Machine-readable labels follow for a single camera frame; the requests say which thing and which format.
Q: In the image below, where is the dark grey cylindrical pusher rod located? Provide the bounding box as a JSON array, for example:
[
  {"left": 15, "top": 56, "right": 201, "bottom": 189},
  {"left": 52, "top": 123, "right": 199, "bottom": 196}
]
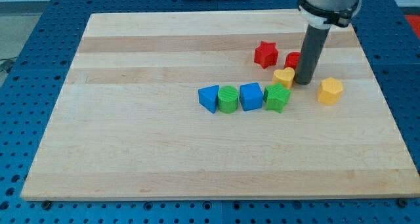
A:
[{"left": 294, "top": 25, "right": 329, "bottom": 85}]

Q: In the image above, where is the red star block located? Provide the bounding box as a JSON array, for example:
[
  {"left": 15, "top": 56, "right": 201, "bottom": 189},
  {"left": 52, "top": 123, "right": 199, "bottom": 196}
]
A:
[{"left": 254, "top": 41, "right": 279, "bottom": 69}]

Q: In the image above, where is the blue cube block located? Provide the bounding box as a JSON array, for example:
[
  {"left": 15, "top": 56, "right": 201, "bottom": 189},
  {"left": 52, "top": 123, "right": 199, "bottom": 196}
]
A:
[{"left": 240, "top": 82, "right": 263, "bottom": 111}]

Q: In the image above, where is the blue triangle block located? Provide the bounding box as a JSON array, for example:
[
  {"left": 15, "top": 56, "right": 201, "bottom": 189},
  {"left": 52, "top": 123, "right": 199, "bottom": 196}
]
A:
[{"left": 198, "top": 85, "right": 220, "bottom": 114}]

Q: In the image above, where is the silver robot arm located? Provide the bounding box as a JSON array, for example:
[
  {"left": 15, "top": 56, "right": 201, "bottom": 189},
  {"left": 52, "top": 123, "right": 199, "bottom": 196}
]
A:
[{"left": 298, "top": 0, "right": 362, "bottom": 30}]

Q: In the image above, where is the light wooden board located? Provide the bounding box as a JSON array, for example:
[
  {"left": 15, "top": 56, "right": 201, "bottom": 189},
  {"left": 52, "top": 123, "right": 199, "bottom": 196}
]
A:
[{"left": 21, "top": 10, "right": 419, "bottom": 201}]

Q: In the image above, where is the yellow heart block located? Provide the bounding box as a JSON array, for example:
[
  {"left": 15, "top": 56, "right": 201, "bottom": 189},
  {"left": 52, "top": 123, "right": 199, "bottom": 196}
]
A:
[{"left": 272, "top": 67, "right": 295, "bottom": 89}]

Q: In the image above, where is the yellow hexagon block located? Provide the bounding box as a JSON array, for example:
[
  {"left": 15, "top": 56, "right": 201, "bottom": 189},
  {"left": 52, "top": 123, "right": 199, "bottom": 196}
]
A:
[{"left": 316, "top": 78, "right": 344, "bottom": 105}]

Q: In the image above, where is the green cylinder block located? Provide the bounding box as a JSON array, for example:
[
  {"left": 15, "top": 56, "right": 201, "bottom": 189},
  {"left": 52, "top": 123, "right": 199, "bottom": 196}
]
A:
[{"left": 217, "top": 85, "right": 239, "bottom": 114}]

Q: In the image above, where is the red cylinder block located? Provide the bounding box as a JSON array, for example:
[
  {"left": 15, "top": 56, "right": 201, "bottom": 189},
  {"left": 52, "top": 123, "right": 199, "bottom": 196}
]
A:
[{"left": 283, "top": 51, "right": 301, "bottom": 70}]

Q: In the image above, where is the green star block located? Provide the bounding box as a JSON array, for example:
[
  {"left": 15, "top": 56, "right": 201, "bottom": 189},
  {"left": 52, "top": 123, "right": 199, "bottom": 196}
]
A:
[{"left": 263, "top": 83, "right": 291, "bottom": 113}]

